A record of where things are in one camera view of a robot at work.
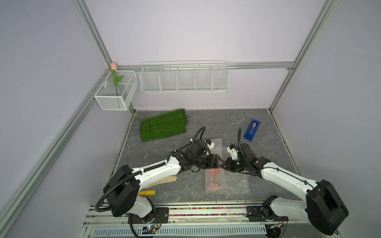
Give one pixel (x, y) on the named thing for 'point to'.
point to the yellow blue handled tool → (153, 192)
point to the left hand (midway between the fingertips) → (220, 165)
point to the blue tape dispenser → (251, 130)
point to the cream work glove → (167, 179)
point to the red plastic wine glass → (214, 173)
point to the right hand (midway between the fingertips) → (220, 165)
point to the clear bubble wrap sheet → (220, 181)
